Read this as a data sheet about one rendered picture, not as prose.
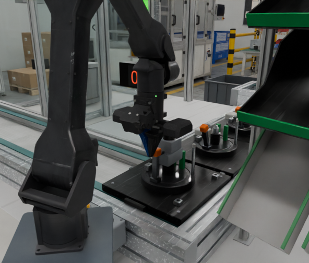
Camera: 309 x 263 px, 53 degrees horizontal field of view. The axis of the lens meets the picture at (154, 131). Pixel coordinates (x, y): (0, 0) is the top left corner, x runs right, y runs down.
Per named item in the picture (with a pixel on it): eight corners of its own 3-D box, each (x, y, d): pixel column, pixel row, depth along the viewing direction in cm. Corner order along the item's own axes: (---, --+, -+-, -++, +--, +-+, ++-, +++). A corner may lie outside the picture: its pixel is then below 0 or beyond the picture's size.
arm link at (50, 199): (68, 223, 39) (63, 179, 37) (16, 206, 42) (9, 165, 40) (98, 197, 45) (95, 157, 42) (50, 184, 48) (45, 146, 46)
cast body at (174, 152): (168, 167, 74) (168, 140, 72) (153, 162, 76) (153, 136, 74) (186, 155, 80) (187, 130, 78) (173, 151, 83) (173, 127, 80)
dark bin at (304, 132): (312, 142, 46) (312, 103, 42) (238, 122, 55) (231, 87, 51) (380, 50, 58) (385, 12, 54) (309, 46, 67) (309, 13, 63)
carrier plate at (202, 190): (180, 227, 64) (181, 219, 63) (102, 190, 78) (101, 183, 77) (230, 182, 82) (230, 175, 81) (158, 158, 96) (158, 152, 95)
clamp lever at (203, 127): (208, 147, 92) (204, 128, 88) (202, 146, 93) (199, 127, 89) (213, 140, 94) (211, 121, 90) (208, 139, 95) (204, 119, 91)
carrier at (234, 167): (233, 180, 83) (237, 137, 79) (162, 157, 97) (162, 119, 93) (264, 152, 101) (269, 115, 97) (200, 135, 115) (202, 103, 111)
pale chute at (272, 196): (289, 255, 52) (283, 249, 49) (224, 219, 61) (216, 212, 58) (355, 119, 57) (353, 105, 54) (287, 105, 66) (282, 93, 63)
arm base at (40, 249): (34, 255, 42) (27, 218, 39) (44, 225, 48) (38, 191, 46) (86, 250, 42) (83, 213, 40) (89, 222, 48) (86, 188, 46)
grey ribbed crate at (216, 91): (270, 118, 245) (274, 89, 237) (201, 105, 281) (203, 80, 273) (286, 106, 277) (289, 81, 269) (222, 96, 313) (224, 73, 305)
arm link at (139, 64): (153, 60, 58) (171, 55, 66) (127, 58, 60) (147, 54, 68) (153, 96, 60) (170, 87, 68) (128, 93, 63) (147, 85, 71)
